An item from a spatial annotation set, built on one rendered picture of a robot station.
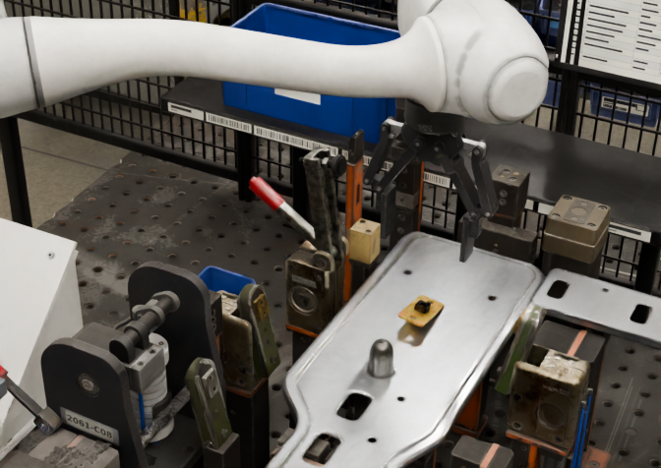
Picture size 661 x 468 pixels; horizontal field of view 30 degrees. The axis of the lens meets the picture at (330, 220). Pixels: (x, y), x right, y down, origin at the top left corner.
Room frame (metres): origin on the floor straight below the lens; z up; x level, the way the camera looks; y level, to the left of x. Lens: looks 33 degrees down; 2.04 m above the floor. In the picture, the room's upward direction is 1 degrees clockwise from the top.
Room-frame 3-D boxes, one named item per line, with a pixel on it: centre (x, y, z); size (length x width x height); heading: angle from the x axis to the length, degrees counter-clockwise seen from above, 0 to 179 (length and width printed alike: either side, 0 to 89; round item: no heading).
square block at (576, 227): (1.53, -0.37, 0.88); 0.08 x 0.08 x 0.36; 63
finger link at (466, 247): (1.32, -0.18, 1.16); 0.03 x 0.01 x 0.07; 153
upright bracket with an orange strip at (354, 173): (1.51, -0.03, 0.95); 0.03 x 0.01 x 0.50; 153
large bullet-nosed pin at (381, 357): (1.23, -0.07, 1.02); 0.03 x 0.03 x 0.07
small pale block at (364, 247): (1.47, -0.05, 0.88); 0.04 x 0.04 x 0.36; 63
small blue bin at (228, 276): (1.69, 0.19, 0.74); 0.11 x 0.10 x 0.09; 153
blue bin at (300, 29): (1.91, 0.02, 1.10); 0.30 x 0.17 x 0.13; 64
